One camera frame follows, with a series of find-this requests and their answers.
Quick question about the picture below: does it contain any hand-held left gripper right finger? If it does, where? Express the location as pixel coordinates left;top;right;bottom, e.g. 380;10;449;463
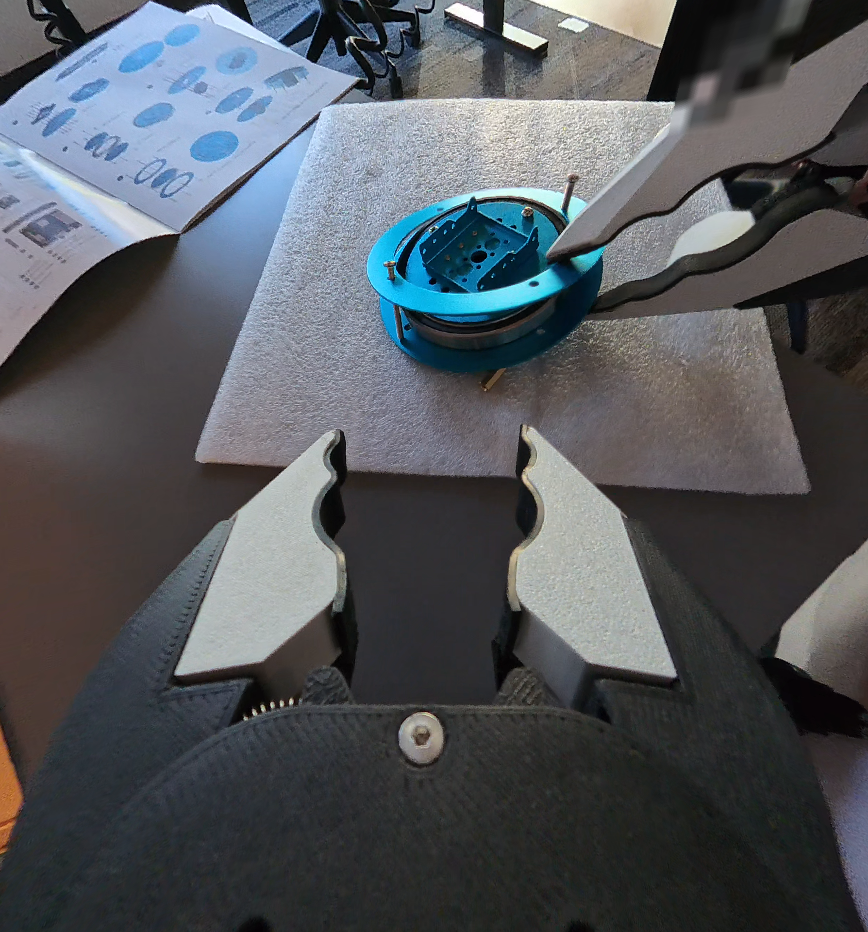
492;424;680;707

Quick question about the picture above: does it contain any thick black coiled cable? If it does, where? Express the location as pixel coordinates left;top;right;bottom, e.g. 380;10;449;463
343;11;424;99

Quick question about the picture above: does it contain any white foam sheet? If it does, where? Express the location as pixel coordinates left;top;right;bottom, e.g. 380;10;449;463
195;98;812;496

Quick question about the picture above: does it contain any open instruction booklet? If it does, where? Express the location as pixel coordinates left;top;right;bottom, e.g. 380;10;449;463
0;0;366;405

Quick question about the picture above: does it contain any black lanyard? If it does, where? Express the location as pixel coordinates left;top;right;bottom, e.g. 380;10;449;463
762;657;868;751

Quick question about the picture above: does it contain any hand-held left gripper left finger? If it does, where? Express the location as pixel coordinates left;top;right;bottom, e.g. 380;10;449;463
174;430;358;689

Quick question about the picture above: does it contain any blue metal turntable assembly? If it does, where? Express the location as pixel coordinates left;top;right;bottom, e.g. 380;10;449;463
366;185;606;376

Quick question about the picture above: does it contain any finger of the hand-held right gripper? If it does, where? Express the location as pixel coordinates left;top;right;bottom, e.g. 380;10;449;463
593;182;868;320
547;18;868;265

